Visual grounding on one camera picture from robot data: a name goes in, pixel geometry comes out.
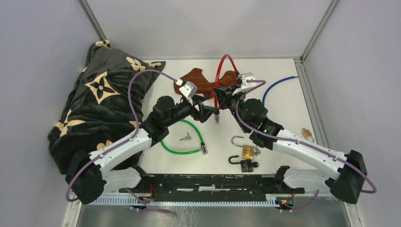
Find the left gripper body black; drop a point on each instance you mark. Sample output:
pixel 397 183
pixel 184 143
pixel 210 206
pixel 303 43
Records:
pixel 196 114

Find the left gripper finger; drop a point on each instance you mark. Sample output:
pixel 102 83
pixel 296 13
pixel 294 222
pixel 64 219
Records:
pixel 204 116
pixel 205 109

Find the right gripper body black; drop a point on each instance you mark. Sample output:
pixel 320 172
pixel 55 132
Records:
pixel 232 100

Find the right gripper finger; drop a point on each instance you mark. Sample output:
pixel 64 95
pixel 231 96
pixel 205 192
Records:
pixel 220 91
pixel 221 98

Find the red cable lock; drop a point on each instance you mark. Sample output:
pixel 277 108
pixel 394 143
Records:
pixel 217 78

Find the green lock keys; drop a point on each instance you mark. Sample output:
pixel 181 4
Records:
pixel 186 137

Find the green cable lock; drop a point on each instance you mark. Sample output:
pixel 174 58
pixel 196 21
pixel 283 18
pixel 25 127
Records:
pixel 203 147

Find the blue cable lock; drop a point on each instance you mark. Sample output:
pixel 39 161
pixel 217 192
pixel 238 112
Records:
pixel 274 84

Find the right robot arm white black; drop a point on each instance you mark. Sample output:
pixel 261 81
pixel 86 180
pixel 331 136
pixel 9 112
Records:
pixel 342 174

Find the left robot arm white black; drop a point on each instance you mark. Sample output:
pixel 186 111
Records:
pixel 91 175

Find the brown cloth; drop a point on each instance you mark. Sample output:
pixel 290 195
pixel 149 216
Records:
pixel 204 86

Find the open brass padlock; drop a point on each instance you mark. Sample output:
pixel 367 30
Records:
pixel 247 150

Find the silver padlock keys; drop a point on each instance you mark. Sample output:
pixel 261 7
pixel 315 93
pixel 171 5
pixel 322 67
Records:
pixel 256 151

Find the black padlock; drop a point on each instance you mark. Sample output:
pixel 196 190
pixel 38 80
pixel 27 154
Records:
pixel 246 165

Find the small brass padlock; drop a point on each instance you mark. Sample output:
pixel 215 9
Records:
pixel 308 135

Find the black floral blanket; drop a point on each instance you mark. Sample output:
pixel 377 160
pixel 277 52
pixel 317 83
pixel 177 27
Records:
pixel 105 103

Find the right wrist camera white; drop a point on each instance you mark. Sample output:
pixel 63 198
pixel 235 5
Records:
pixel 245 82

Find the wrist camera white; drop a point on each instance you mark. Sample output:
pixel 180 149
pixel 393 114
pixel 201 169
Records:
pixel 245 82
pixel 187 89

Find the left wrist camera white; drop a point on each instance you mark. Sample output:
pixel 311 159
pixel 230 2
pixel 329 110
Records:
pixel 187 89

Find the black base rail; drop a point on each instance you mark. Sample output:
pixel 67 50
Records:
pixel 212 188

